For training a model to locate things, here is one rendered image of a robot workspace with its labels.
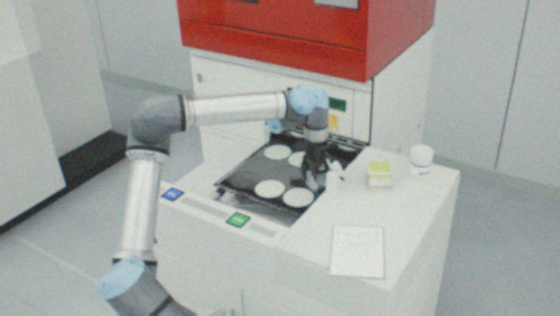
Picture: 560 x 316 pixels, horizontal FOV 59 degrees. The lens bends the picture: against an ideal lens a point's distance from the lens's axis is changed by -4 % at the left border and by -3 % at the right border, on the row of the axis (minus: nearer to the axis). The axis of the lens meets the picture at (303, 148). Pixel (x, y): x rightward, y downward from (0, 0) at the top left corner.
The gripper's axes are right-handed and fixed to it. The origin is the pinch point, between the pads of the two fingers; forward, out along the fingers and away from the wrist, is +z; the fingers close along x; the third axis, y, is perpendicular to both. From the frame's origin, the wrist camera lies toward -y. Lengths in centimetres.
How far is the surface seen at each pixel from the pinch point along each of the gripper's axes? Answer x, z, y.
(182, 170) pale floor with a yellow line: -1, 92, -175
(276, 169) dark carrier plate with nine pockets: -4.7, 1.7, -18.1
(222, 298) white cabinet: -38.4, 27.1, 6.5
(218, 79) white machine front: -7, -17, -64
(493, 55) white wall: 163, 6, -68
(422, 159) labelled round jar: 28.1, -12.9, 20.9
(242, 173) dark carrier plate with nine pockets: -16.3, 1.7, -22.0
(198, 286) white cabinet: -43, 27, -2
